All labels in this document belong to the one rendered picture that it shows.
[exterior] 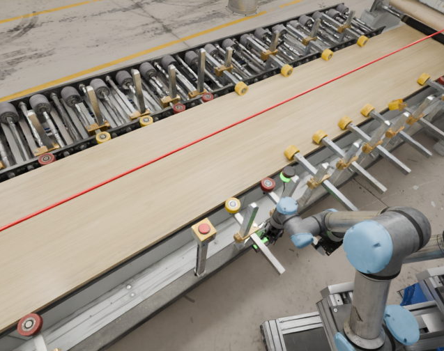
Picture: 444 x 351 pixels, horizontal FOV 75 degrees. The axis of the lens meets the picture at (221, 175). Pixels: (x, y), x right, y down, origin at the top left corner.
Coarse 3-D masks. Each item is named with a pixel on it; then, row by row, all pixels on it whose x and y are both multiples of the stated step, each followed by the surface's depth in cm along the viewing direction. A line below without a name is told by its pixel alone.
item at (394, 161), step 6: (348, 126) 190; (354, 126) 188; (354, 132) 188; (360, 132) 186; (360, 138) 186; (366, 138) 183; (378, 150) 179; (384, 150) 178; (384, 156) 178; (390, 156) 176; (390, 162) 176; (396, 162) 173; (402, 168) 171
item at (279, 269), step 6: (234, 216) 154; (240, 216) 153; (240, 222) 151; (252, 234) 148; (252, 240) 148; (258, 240) 146; (258, 246) 145; (264, 246) 145; (264, 252) 143; (270, 258) 141; (270, 264) 142; (276, 264) 140; (276, 270) 140; (282, 270) 138
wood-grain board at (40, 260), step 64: (320, 64) 238; (384, 64) 248; (192, 128) 182; (256, 128) 187; (320, 128) 193; (0, 192) 144; (64, 192) 147; (128, 192) 151; (192, 192) 154; (0, 256) 126; (64, 256) 128; (128, 256) 132; (0, 320) 112
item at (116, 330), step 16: (416, 128) 233; (400, 144) 223; (368, 160) 207; (352, 176) 198; (320, 192) 187; (304, 208) 179; (224, 256) 156; (192, 272) 149; (208, 272) 150; (176, 288) 144; (192, 288) 150; (144, 304) 138; (160, 304) 139; (112, 320) 134; (128, 320) 134; (144, 320) 137; (96, 336) 129; (112, 336) 130
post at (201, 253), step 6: (198, 246) 118; (204, 246) 117; (198, 252) 124; (204, 252) 124; (198, 258) 131; (204, 258) 131; (198, 264) 136; (204, 264) 138; (198, 270) 142; (204, 270) 147; (198, 276) 147
